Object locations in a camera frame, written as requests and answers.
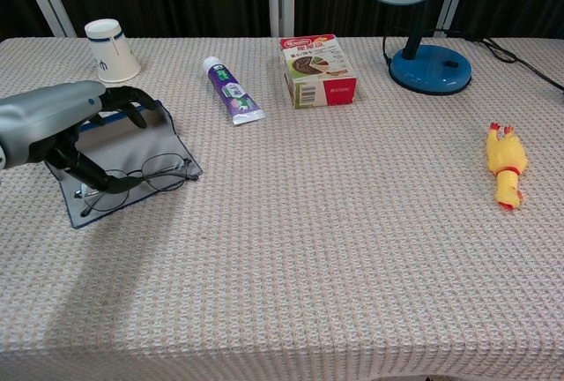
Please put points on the beige textured tablecloth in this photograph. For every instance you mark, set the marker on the beige textured tablecloth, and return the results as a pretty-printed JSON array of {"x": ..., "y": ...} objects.
[{"x": 308, "y": 244}]

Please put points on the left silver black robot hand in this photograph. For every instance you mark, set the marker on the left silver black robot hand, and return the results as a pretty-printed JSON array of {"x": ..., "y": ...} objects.
[{"x": 44, "y": 121}]

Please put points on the yellow rubber chicken toy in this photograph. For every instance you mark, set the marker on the yellow rubber chicken toy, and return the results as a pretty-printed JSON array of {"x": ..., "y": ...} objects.
[{"x": 506, "y": 156}]

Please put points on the white paper cup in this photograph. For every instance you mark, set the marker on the white paper cup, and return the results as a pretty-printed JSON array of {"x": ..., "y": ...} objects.
[{"x": 112, "y": 59}]

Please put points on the blue desk lamp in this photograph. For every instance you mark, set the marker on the blue desk lamp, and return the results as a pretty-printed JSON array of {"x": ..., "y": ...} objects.
[{"x": 429, "y": 70}]

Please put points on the thin black round glasses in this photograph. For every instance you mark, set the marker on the thin black round glasses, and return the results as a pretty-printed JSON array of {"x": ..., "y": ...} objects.
[{"x": 163, "y": 171}]

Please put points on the red green snack box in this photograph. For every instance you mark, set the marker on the red green snack box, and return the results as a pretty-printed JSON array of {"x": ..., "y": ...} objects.
[{"x": 317, "y": 72}]

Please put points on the purple white toothpaste tube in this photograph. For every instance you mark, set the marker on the purple white toothpaste tube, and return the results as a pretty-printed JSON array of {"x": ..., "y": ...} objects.
[{"x": 231, "y": 90}]

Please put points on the blue glasses case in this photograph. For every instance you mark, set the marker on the blue glasses case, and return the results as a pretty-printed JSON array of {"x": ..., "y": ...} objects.
[{"x": 132, "y": 147}]

